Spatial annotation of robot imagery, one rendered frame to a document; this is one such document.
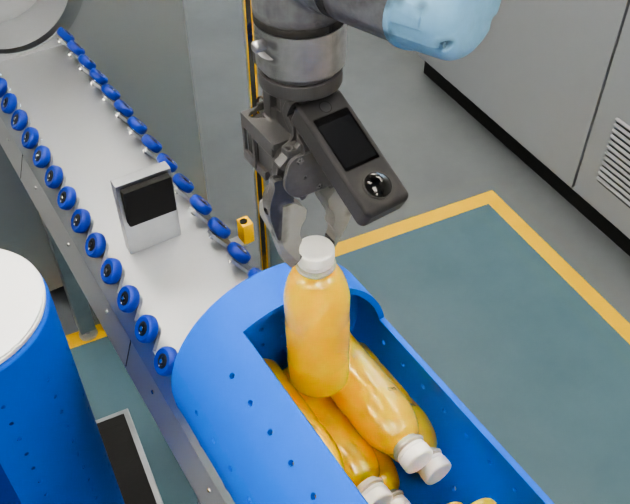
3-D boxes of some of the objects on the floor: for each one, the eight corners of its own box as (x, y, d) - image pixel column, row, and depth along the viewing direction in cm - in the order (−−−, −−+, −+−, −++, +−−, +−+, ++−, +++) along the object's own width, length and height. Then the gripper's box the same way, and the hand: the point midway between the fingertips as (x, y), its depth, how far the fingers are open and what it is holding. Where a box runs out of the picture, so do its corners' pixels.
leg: (94, 324, 246) (46, 170, 203) (100, 336, 243) (53, 182, 199) (76, 332, 244) (24, 178, 200) (83, 344, 241) (31, 190, 197)
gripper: (325, 23, 69) (324, 203, 84) (211, 58, 65) (232, 241, 80) (381, 64, 64) (369, 248, 79) (260, 105, 60) (273, 292, 74)
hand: (315, 251), depth 76 cm, fingers closed on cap, 4 cm apart
